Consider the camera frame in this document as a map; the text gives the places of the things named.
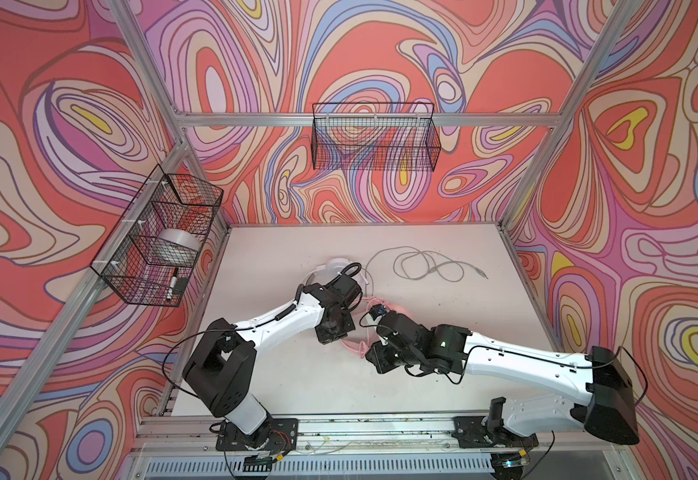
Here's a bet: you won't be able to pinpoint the pink cat-ear headphones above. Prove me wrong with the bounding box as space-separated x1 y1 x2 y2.
340 296 410 358

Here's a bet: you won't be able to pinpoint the white headphones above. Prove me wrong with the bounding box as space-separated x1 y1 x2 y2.
302 257 371 297

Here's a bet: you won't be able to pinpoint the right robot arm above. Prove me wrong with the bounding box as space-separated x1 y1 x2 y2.
361 304 639 446

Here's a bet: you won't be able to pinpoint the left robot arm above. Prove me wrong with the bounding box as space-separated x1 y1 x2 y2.
181 275 362 438

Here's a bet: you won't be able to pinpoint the white tape roll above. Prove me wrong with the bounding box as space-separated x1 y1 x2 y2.
154 228 201 267

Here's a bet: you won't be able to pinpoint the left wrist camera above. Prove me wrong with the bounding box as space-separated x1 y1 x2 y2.
326 262 362 310

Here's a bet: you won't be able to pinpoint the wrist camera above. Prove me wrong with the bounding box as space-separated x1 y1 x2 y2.
367 304 393 331
326 262 362 310

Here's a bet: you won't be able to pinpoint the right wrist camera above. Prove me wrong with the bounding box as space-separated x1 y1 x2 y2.
367 304 393 331

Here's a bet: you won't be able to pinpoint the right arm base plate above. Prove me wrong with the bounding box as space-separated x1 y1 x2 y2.
451 416 539 450

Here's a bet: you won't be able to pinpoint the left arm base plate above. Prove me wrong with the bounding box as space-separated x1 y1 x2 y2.
212 418 299 454

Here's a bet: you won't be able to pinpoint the slotted grey cable duct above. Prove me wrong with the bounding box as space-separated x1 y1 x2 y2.
132 453 494 479

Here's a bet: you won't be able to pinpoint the aluminium front rail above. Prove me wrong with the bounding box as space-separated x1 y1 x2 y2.
132 410 620 457

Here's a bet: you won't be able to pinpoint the rear black wire basket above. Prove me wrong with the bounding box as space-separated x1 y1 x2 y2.
311 100 442 172

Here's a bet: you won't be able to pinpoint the black wire basket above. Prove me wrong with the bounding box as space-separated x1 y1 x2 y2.
311 100 442 172
90 165 224 307

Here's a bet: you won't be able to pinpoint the left black wire basket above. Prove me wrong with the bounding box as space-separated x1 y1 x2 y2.
90 165 224 307

